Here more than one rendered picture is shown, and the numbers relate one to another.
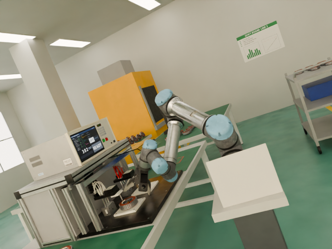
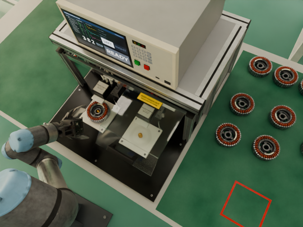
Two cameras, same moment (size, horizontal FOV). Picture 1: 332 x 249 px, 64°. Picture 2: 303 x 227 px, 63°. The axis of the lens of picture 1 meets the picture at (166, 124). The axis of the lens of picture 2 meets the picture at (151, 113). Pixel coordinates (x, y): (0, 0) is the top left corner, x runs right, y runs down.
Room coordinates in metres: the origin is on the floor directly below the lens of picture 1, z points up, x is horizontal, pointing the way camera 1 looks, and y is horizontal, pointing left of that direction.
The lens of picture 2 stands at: (1.94, -0.04, 1.87)
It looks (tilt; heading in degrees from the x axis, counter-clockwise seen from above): 66 degrees down; 110
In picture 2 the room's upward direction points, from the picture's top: 11 degrees counter-clockwise
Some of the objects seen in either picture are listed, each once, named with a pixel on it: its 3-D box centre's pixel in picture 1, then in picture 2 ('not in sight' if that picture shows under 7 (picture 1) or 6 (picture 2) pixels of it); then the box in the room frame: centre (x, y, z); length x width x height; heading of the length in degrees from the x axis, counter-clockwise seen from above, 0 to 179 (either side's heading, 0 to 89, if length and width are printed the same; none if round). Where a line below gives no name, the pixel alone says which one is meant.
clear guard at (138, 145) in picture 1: (132, 151); (144, 119); (1.79, 0.28, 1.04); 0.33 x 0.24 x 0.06; 69
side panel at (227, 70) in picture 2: not in sight; (222, 74); (2.08, 0.59, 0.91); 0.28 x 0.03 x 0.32; 69
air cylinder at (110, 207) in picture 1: (108, 208); (115, 88); (1.57, 0.51, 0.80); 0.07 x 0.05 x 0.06; 159
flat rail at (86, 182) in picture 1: (109, 165); (121, 82); (1.66, 0.43, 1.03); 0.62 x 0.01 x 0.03; 159
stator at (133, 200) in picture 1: (128, 203); (98, 111); (1.51, 0.38, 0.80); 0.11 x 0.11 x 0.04
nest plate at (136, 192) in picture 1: (145, 188); not in sight; (1.74, 0.29, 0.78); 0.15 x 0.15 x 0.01; 69
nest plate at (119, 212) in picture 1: (130, 206); (99, 113); (1.51, 0.38, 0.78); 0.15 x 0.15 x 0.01; 69
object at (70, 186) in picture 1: (99, 166); not in sight; (1.69, 0.50, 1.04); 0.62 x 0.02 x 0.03; 159
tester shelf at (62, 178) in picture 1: (79, 164); (148, 32); (1.74, 0.63, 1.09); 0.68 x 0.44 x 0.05; 159
